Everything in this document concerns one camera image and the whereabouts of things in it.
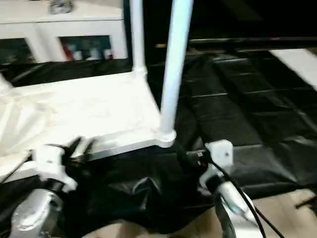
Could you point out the white cabinet with glass doors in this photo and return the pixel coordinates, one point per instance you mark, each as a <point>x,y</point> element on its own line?
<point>62,27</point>

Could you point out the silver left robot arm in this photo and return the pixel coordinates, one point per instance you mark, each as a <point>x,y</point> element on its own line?
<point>34,210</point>

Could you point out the red bottle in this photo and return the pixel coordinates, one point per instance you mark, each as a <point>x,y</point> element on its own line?
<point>67,52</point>

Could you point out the large black case yellow label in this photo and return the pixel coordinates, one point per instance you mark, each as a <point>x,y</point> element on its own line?
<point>153,24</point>

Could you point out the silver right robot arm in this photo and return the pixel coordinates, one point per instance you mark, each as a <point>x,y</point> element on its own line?
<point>232,203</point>

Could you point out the grey metal bar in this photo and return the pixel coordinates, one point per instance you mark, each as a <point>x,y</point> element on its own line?
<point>260,40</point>

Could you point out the white flat panel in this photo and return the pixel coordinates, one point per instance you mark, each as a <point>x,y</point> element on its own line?
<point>297,64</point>

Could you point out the black mat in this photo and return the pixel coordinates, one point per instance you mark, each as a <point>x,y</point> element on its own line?
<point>247,111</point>

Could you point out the white plastic table leg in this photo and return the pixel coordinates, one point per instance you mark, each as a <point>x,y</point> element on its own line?
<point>137,32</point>
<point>4,84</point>
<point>175,62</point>

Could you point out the thin black rod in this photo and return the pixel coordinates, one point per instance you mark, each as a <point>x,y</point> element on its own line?
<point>307,202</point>

